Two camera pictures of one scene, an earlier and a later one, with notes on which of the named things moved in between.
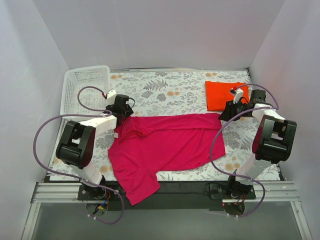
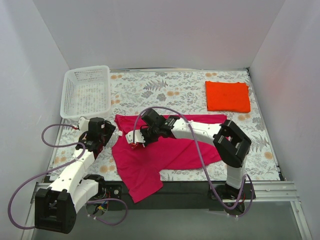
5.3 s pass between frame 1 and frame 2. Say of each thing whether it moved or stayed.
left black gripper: moved
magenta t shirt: stayed
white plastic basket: stayed
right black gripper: moved
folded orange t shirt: stayed
